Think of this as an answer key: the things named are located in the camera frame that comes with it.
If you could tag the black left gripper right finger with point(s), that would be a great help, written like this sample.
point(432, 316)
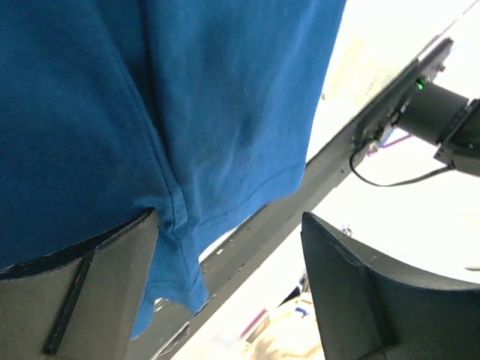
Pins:
point(372, 306)

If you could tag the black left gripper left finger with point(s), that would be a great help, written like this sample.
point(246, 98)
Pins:
point(81, 302)

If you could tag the dark blue t-shirt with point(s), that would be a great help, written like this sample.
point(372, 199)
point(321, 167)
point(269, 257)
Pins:
point(201, 110)

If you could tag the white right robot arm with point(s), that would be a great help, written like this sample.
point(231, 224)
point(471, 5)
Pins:
point(446, 120)

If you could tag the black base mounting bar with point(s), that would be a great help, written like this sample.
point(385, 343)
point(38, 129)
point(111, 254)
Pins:
point(239, 255)

